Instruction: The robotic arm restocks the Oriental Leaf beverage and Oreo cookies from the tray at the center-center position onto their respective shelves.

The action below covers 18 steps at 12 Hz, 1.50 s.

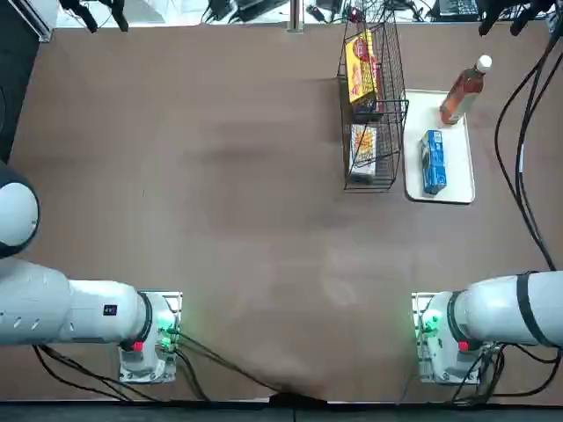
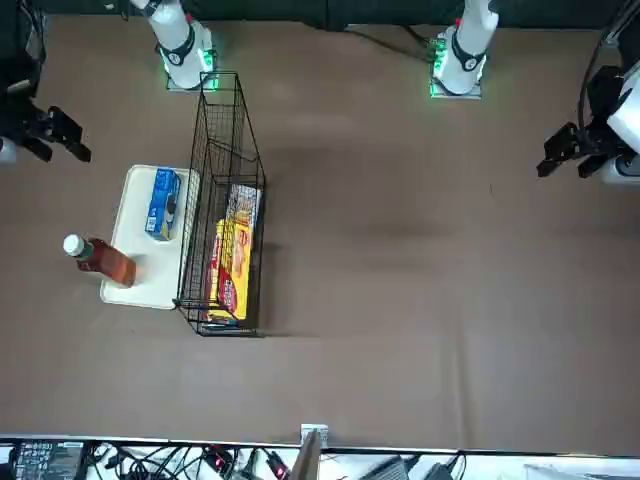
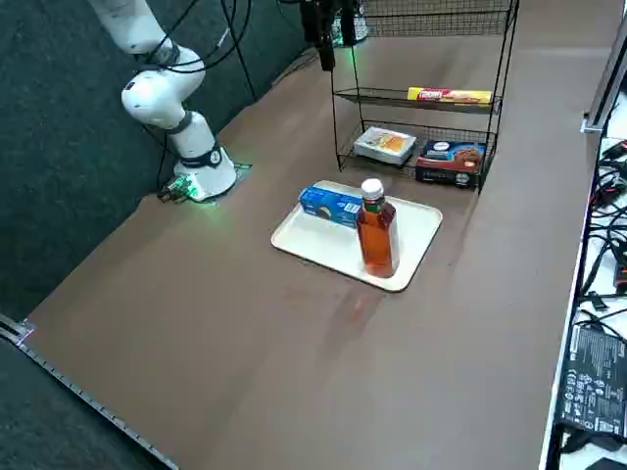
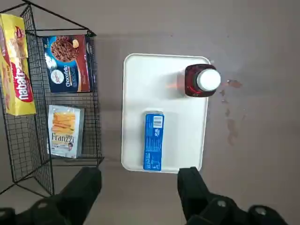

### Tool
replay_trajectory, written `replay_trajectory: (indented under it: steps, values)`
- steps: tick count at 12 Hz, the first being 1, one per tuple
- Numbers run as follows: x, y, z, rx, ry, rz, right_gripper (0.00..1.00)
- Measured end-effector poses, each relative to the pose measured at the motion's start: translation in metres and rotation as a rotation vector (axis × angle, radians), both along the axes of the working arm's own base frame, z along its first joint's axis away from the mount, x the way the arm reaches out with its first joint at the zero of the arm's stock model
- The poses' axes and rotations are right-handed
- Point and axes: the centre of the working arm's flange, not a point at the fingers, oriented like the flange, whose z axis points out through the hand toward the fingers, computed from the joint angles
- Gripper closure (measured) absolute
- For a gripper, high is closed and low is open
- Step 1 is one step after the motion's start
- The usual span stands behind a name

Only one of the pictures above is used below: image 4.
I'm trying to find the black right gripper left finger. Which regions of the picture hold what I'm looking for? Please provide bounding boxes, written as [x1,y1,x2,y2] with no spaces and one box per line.
[0,166,103,225]

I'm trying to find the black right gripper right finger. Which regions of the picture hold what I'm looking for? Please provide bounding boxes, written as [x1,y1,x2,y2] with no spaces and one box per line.
[177,166,289,225]

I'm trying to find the blue Oreo cookie box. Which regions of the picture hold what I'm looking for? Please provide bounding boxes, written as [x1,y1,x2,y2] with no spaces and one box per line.
[142,110,165,172]

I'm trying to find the red tea bottle white cap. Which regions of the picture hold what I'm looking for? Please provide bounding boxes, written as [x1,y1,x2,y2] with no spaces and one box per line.
[165,63,222,98]

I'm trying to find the white plastic tray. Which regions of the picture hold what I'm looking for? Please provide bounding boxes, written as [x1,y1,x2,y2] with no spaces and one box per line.
[121,53,211,173]

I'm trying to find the white Franzzi biscuit box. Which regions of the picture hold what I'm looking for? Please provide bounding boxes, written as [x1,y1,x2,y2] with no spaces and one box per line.
[47,105,85,159]

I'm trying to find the blue brown Chocofello cookie box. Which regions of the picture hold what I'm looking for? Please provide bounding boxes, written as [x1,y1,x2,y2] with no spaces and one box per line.
[42,34,97,94]

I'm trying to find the yellow Nabati wafer box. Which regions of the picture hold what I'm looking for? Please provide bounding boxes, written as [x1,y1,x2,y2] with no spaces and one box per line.
[0,13,38,117]

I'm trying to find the black wire shelf rack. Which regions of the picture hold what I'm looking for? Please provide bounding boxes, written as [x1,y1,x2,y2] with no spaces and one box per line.
[0,0,105,195]

